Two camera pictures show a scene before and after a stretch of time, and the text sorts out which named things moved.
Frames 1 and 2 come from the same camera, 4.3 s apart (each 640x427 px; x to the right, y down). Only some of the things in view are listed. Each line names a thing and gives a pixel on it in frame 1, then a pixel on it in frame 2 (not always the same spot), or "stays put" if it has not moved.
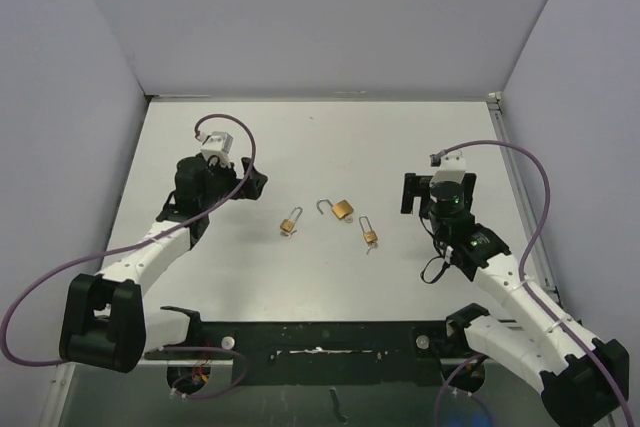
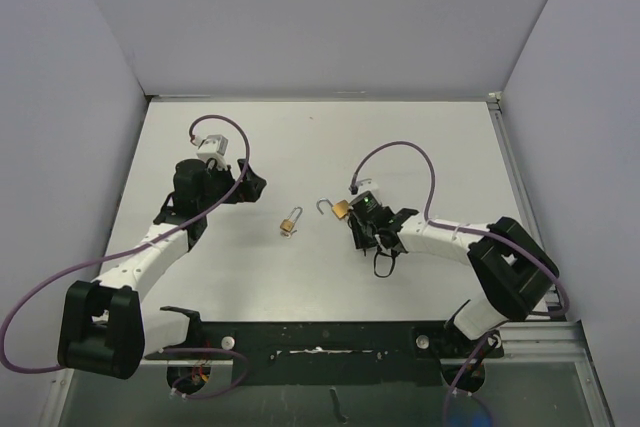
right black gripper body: x=435 y=223 -> x=365 y=233
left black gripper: x=251 y=188 stays put
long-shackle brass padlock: x=288 y=224 stays put
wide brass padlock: x=342 y=209 stays put
